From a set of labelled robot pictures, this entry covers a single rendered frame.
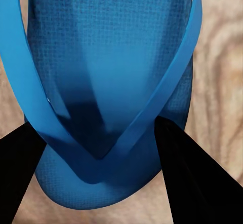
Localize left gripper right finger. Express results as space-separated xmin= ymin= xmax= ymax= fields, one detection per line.
xmin=154 ymin=116 xmax=243 ymax=224

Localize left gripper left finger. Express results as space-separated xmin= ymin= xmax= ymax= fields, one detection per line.
xmin=0 ymin=122 xmax=47 ymax=224

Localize sandal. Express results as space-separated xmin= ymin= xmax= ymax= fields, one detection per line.
xmin=0 ymin=0 xmax=203 ymax=210

